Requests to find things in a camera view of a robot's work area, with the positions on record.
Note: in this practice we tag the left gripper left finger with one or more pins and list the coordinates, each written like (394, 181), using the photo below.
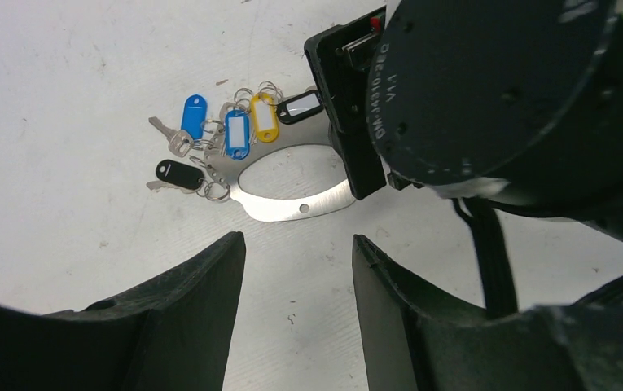
(171, 332)

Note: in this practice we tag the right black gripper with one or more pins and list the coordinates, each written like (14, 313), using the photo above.
(339, 59)

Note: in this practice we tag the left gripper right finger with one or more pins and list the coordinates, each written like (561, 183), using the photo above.
(416, 336)

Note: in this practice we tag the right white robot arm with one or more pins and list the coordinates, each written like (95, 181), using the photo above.
(519, 103)

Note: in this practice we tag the black white-label key tag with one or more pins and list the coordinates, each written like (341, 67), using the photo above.
(299, 107)

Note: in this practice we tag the yellow key tag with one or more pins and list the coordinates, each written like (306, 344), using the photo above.
(265, 121)

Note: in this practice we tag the blue white-label key tag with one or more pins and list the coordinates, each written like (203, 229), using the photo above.
(237, 134)

